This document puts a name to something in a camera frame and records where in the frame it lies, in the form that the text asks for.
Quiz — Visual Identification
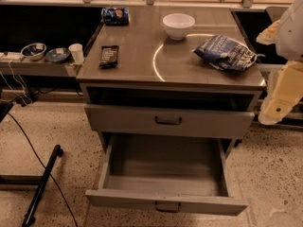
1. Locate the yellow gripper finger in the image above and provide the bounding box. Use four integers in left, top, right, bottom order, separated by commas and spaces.
258, 61, 303, 125
256, 20, 279, 45

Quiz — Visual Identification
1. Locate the blue chip bag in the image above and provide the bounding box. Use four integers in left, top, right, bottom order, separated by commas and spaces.
193, 35, 262, 72

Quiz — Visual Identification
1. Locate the grey drawer cabinet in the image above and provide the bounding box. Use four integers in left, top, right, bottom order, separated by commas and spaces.
76, 5, 268, 144

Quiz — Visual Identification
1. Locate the grey bottom drawer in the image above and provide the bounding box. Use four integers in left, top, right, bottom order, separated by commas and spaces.
86, 134, 247, 216

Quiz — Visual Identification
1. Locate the grey drawer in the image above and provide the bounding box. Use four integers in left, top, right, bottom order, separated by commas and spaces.
85, 104, 254, 138
86, 134, 247, 216

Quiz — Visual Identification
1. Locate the grey middle drawer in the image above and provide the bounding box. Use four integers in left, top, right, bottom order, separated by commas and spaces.
85, 104, 254, 138

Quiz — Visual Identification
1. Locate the blue soda can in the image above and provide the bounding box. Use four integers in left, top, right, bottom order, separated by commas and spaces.
101, 8, 129, 26

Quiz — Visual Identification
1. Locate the black snack bar wrapper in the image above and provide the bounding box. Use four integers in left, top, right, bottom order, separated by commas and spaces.
99, 45, 119, 69

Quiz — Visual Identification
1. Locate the white paper cup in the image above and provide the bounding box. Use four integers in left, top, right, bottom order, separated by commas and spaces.
68, 44, 84, 63

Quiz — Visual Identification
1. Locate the blue shallow bowl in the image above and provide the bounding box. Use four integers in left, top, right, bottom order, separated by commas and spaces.
45, 47, 70, 62

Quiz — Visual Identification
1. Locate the white and blue bowl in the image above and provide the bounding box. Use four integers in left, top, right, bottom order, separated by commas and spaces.
21, 43, 46, 61

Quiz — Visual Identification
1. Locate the white power strip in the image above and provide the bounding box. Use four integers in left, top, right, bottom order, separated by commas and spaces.
0, 52, 23, 61

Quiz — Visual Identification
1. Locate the black stand leg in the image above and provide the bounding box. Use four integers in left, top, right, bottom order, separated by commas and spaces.
22, 145, 63, 227

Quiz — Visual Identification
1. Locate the black floor cable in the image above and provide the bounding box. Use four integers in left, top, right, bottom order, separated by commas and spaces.
6, 111, 79, 227

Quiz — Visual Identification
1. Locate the white cable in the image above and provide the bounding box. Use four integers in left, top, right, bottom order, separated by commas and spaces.
0, 60, 32, 106

